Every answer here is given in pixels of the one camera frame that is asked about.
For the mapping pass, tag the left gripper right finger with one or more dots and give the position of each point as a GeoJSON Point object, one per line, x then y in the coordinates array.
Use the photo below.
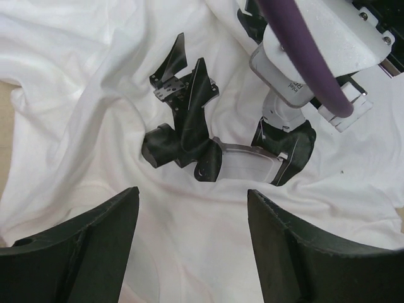
{"type": "Point", "coordinates": [300, 262]}

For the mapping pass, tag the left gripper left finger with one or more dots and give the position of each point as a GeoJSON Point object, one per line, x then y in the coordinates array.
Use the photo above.
{"type": "Point", "coordinates": [83, 259]}

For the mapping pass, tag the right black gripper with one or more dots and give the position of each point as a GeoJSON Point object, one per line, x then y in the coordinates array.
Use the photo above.
{"type": "Point", "coordinates": [389, 15]}

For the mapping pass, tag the white printed t-shirt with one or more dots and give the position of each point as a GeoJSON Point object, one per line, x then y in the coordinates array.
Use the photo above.
{"type": "Point", "coordinates": [83, 103]}

